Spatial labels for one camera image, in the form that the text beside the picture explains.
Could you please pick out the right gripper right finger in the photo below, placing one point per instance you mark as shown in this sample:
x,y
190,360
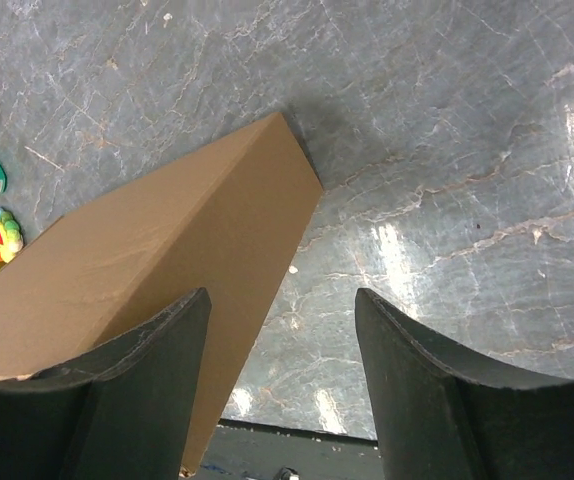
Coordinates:
x,y
444,411

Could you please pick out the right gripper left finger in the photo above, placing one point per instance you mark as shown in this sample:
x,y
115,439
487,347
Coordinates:
x,y
119,411

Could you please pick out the cardboard box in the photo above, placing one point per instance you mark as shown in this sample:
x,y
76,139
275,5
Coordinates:
x,y
227,218

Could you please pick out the rainbow flower plush front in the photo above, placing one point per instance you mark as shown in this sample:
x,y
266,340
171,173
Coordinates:
x,y
11,237

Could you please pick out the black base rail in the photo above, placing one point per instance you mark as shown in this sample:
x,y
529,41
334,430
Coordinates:
x,y
244,450

